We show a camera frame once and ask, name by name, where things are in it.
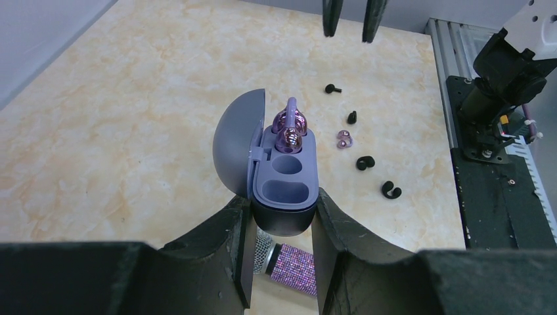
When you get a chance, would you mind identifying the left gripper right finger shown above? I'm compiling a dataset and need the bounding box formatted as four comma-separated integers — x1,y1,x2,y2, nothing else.
311,189,556,314

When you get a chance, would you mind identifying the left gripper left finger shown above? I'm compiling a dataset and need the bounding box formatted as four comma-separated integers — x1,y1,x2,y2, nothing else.
1,196,256,314

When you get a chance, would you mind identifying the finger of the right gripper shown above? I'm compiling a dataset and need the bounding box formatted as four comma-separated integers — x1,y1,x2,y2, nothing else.
362,0,388,43
322,0,344,37

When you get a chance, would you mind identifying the purple earbud charging case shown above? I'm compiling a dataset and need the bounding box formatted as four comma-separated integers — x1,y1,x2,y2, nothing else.
212,89,319,237

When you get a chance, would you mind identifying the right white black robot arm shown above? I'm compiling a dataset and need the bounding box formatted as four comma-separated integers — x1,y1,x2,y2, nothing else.
426,1,556,164

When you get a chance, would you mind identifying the purple glitter microphone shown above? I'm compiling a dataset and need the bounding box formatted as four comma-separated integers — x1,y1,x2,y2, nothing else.
253,228,317,297

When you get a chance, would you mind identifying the black earbud far right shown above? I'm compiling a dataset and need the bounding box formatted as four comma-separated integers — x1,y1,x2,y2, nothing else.
324,83,342,94

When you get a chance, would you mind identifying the black clip earbud lower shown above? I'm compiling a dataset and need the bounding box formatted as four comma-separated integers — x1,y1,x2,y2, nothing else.
381,180,402,200

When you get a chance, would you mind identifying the black clip earbud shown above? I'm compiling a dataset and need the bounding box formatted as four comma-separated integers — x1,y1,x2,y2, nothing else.
356,156,376,171
381,180,402,200

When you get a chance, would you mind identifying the black earbud right middle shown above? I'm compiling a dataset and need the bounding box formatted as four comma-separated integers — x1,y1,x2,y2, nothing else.
347,110,357,125

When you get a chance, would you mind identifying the black clip earbud upper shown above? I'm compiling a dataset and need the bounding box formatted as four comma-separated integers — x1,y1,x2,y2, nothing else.
356,156,376,171

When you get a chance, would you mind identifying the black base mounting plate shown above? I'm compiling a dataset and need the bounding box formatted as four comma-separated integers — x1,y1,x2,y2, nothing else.
445,75,556,250

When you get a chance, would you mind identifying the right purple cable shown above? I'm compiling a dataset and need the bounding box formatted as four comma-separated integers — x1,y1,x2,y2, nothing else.
521,103,538,144

